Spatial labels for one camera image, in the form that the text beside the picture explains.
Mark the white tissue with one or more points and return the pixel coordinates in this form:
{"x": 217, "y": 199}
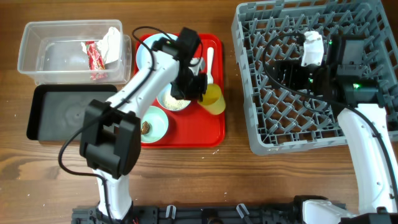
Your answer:
{"x": 109, "y": 46}

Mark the black plastic tray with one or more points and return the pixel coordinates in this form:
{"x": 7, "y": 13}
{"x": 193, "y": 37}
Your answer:
{"x": 57, "y": 111}

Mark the white bowl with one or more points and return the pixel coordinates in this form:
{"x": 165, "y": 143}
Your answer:
{"x": 168, "y": 102}

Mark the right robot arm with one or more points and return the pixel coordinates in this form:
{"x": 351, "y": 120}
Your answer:
{"x": 333, "y": 71}

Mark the grey dishwasher rack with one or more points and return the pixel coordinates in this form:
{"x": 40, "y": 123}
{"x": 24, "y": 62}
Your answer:
{"x": 279, "y": 121}

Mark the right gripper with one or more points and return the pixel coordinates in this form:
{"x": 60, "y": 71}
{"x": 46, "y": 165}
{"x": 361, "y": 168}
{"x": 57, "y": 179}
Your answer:
{"x": 292, "y": 68}

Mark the white plastic spoon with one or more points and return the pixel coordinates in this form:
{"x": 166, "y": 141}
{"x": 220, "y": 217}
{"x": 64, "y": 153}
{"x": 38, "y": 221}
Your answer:
{"x": 210, "y": 56}

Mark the red serving tray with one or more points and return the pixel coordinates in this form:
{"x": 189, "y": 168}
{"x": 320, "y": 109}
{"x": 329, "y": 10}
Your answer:
{"x": 194, "y": 126}

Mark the brown food scrap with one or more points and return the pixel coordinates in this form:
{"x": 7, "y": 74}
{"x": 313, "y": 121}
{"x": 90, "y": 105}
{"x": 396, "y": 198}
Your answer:
{"x": 146, "y": 126}

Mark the red snack wrapper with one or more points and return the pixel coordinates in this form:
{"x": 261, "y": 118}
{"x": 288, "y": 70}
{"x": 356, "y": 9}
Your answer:
{"x": 95, "y": 60}

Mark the yellow plastic cup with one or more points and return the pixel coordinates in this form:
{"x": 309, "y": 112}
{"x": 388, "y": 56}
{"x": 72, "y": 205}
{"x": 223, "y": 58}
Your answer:
{"x": 213, "y": 100}

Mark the clear plastic bin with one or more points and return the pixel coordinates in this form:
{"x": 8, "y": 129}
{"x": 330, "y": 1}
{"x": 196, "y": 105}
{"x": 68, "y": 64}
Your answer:
{"x": 51, "y": 52}

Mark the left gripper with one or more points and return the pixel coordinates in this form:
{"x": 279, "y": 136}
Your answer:
{"x": 202, "y": 83}

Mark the green bowl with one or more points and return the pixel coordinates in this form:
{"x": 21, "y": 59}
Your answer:
{"x": 159, "y": 125}

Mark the light blue plate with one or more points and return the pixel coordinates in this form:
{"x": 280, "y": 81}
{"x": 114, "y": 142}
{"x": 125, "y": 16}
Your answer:
{"x": 143, "y": 58}

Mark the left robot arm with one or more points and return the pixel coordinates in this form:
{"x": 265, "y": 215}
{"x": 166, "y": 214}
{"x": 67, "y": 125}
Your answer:
{"x": 111, "y": 133}

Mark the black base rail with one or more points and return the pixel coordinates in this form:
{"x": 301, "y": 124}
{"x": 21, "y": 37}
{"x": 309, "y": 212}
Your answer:
{"x": 284, "y": 213}

